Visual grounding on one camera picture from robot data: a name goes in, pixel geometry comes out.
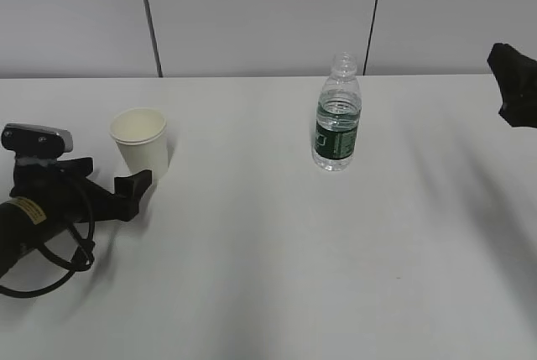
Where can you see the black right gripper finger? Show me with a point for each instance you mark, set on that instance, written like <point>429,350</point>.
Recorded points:
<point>515,74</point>

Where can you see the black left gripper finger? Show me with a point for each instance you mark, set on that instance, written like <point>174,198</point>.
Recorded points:
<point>128,192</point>
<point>81,167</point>

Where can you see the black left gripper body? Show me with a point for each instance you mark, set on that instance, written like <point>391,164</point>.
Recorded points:
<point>62,195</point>

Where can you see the white paper cup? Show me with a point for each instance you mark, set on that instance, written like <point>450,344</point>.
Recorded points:
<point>140,135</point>

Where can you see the clear green-label water bottle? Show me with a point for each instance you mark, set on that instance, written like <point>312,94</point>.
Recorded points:
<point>337,116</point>

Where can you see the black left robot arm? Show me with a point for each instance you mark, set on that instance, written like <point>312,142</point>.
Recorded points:
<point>26,227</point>

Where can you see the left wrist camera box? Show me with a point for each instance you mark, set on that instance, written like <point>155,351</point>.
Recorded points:
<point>31,142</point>

